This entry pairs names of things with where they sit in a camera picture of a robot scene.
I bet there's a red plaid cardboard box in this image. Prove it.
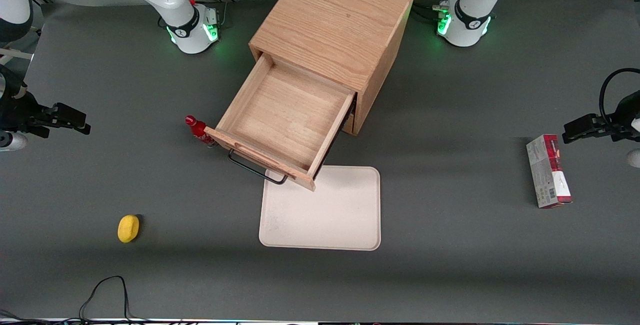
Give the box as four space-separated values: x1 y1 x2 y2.
526 134 573 209

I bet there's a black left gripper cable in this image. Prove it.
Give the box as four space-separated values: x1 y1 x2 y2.
599 67 640 126

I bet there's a yellow lemon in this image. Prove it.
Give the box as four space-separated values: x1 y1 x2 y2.
117 214 141 244

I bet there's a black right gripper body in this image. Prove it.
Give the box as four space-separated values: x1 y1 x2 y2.
0 84 52 139

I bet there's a black wire drawer handle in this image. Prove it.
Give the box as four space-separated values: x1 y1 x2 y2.
228 148 290 186

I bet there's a red cola bottle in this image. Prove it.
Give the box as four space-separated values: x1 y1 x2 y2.
184 115 217 149

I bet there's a wooden drawer cabinet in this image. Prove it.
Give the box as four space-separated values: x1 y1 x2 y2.
248 0 415 137

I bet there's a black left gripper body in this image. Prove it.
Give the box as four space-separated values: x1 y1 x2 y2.
606 91 640 142

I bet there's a wooden drawer with deep box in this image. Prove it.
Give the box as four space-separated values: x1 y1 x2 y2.
204 51 357 192

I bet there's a dark grey table mat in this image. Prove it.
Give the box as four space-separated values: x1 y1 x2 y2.
0 0 640 323

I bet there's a white rectangular tray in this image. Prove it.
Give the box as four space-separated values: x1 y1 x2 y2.
258 165 382 252

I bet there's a thin black cable loop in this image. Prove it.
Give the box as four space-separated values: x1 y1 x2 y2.
0 275 151 325

